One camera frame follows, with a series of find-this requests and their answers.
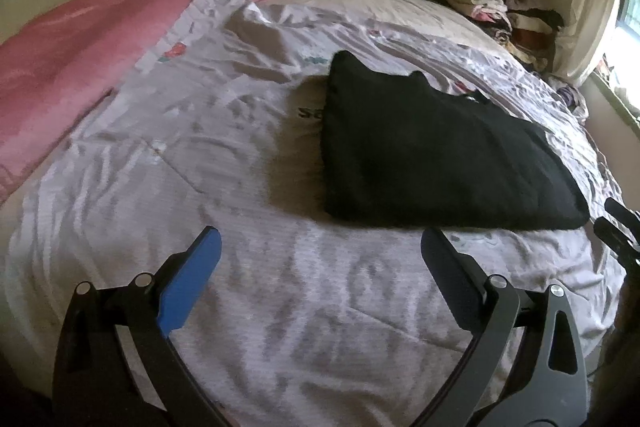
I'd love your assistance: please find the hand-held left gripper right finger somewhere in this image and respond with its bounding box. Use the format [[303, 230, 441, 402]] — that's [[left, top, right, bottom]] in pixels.
[[415, 227, 589, 427]]

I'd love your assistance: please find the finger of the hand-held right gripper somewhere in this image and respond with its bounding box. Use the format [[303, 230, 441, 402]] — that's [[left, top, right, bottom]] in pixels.
[[604, 197, 640, 228], [592, 216, 640, 265]]

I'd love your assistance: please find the black shirt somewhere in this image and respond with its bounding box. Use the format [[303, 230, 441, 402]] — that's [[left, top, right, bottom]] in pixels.
[[319, 50, 591, 230]]

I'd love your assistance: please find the window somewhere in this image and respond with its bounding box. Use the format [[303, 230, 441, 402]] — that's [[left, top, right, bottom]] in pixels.
[[597, 0, 640, 128]]

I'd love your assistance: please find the purple patterned cloth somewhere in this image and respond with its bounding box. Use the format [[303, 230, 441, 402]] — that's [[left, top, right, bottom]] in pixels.
[[550, 74, 591, 118]]

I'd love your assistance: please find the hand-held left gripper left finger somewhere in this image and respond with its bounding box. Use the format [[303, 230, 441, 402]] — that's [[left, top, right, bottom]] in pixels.
[[52, 226, 228, 427]]

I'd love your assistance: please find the white printed quilt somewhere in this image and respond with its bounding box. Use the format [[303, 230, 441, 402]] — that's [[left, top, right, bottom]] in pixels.
[[0, 0, 628, 427]]

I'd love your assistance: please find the cream curtain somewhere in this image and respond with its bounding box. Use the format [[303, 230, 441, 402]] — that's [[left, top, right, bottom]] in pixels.
[[550, 0, 626, 85]]

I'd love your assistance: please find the pink blanket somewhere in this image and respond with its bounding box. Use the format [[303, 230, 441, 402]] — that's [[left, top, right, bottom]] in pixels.
[[0, 0, 323, 202]]

